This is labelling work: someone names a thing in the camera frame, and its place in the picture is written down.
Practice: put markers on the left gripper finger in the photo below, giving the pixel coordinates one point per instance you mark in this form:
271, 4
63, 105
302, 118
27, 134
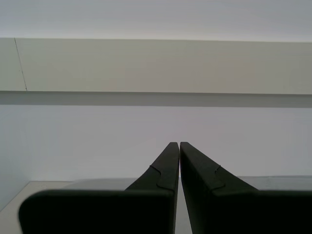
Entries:
97, 212
243, 212

